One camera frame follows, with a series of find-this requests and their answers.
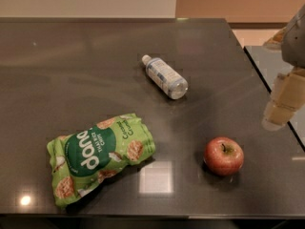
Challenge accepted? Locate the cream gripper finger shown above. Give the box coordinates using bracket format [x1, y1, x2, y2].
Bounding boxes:
[262, 68, 305, 131]
[263, 28, 286, 51]

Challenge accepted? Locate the blue plastic water bottle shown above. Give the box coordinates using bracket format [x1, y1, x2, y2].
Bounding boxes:
[142, 55, 189, 100]

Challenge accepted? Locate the red apple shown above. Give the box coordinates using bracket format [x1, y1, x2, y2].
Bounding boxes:
[203, 136, 244, 177]

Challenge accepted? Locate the green rice chips bag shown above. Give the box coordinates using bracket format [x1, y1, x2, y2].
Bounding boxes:
[47, 114, 155, 207]

